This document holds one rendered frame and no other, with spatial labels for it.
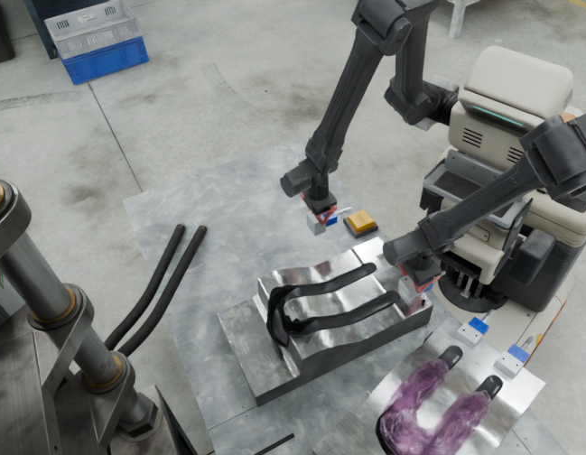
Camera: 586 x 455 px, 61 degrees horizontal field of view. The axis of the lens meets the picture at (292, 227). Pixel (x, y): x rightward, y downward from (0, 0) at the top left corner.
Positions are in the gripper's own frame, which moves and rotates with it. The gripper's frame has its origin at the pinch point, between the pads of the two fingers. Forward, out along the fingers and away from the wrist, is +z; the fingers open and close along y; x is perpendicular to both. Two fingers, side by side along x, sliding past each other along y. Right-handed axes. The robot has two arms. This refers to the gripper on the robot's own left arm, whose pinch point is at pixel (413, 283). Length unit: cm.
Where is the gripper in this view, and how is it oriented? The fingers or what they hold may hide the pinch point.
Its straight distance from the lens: 133.8
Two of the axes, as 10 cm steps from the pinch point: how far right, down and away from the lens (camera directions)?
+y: 4.4, 6.6, -6.1
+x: 9.0, -3.5, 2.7
